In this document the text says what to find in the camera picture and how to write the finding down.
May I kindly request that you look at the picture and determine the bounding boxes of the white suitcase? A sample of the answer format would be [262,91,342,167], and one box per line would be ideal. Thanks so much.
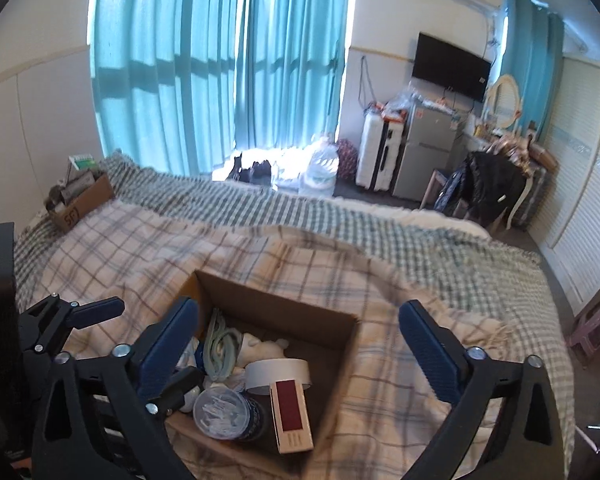
[355,110,406,192]

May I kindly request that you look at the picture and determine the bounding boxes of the narrow teal curtain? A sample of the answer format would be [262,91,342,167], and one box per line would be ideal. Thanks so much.
[500,0,566,136]

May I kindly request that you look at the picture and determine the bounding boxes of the green white small box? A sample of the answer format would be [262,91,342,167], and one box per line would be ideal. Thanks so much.
[67,154,101,181]

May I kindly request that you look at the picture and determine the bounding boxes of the silver fridge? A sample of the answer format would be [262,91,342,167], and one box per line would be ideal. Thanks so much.
[392,107,463,201]

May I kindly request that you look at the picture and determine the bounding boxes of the pink plastic stool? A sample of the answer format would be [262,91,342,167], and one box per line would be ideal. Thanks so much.
[566,295,600,368]

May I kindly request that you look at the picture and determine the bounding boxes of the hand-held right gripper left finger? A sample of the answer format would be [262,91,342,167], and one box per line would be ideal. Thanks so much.
[30,296,201,480]

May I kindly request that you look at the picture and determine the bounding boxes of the pile of clothes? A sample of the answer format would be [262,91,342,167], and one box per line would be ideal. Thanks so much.
[485,132,531,158]

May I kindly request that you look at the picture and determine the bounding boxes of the beige plaid blanket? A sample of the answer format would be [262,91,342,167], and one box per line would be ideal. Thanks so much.
[12,200,511,480]

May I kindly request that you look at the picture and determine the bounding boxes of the wide teal curtain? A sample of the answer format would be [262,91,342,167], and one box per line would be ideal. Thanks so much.
[89,0,253,176]

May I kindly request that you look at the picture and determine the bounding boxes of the black jacket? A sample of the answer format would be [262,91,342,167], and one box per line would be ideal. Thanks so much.
[434,151,531,228]

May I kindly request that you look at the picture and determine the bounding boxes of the pale green ring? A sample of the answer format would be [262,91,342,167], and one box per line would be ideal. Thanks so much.
[202,309,243,381]

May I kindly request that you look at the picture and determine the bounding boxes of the white paper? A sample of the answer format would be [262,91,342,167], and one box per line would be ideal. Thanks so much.
[239,332,290,361]

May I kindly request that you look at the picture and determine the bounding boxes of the maroon white carton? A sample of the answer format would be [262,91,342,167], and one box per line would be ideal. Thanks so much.
[269,379,315,455]

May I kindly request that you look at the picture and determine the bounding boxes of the small brown cardboard box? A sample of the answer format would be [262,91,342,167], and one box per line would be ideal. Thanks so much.
[45,172,117,234]

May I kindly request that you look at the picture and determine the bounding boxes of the clear plastic bottle blue label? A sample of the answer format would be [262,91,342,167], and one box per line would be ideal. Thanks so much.
[192,386,267,442]

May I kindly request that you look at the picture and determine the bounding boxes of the clear plastic bag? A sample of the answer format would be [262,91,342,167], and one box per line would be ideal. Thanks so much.
[387,85,431,116]

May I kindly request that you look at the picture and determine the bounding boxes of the white dressing table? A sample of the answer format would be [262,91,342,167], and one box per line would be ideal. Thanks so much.
[510,160,548,231]

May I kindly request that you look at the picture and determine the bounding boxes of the wooden chair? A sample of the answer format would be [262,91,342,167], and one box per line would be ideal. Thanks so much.
[420,169,513,233]

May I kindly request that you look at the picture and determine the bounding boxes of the orange bag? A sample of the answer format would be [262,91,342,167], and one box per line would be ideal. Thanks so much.
[365,101,406,123]

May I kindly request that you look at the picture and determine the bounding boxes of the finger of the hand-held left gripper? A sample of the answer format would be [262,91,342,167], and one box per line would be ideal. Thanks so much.
[16,294,126,366]
[145,366,207,418]

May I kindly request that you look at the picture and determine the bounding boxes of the clear water jug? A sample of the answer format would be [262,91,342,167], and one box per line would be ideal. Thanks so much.
[300,136,340,196]

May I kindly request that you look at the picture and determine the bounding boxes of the white oval mirror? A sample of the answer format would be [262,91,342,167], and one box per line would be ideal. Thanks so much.
[484,74,523,131]

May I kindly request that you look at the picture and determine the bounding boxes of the black wall television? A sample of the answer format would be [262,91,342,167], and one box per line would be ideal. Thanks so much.
[411,32,492,103]

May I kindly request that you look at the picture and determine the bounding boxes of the beige tape roll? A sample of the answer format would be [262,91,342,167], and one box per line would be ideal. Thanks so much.
[244,358,312,395]

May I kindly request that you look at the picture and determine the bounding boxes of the white louvred wardrobe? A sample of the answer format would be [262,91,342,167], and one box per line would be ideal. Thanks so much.
[527,55,600,311]

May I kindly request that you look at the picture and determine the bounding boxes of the dotted dark bag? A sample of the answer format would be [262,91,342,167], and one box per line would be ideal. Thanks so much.
[336,139,362,181]

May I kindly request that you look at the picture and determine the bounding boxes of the white blue wrapper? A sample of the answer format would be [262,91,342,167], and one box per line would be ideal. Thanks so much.
[179,338,204,372]

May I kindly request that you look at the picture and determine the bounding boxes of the flat brown cardboard box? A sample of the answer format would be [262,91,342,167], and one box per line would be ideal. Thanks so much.
[527,140,558,171]

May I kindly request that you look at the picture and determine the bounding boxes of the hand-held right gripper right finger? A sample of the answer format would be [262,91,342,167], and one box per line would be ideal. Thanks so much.
[398,300,566,480]

